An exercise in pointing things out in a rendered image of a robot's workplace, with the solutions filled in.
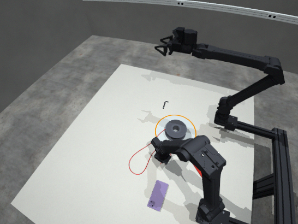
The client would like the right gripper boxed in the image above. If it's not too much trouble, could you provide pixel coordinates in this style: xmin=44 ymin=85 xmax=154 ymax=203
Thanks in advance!
xmin=154 ymin=35 xmax=182 ymax=56

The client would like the purple smartphone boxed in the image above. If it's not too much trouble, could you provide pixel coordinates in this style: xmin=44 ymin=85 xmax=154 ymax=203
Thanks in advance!
xmin=147 ymin=180 xmax=169 ymax=211

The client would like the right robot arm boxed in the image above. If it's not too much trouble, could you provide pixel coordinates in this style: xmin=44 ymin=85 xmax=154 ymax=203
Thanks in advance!
xmin=172 ymin=27 xmax=285 ymax=125

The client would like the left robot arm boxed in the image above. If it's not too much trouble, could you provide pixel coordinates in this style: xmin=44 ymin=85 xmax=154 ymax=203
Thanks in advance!
xmin=151 ymin=135 xmax=226 ymax=224

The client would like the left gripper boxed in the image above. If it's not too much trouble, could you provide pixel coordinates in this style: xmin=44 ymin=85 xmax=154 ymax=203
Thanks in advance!
xmin=154 ymin=153 xmax=171 ymax=164

